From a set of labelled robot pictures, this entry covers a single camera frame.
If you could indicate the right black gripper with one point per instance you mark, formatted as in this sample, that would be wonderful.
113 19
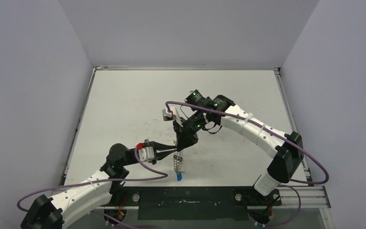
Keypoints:
185 132

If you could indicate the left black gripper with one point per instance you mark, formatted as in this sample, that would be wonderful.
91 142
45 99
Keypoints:
156 152

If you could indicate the key with blue tag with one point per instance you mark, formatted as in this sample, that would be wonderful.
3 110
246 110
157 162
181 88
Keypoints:
179 176

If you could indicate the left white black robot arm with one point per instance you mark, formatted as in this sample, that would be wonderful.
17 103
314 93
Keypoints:
102 187

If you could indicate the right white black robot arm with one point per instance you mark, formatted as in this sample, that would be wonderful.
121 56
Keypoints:
284 149

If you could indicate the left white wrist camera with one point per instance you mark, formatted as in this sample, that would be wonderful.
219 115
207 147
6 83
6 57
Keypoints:
146 151

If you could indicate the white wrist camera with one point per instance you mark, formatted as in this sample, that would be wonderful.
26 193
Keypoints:
146 151
171 114

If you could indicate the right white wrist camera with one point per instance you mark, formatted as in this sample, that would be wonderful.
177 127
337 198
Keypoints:
171 114

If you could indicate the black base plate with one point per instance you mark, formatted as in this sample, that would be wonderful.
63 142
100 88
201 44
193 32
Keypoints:
191 203

